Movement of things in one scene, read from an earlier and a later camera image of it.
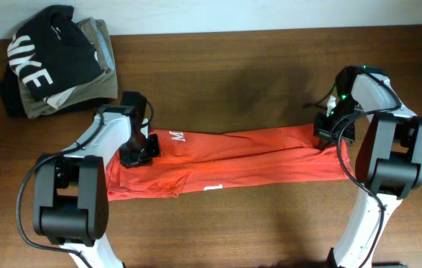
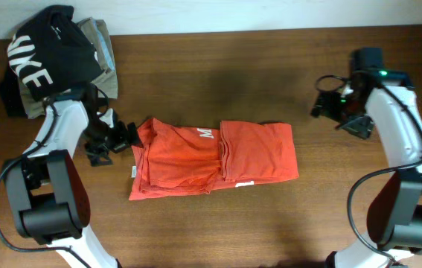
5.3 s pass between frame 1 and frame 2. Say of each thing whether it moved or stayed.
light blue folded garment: stayed
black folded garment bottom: stayed
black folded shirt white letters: stayed
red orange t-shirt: moved
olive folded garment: stayed
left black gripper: moved
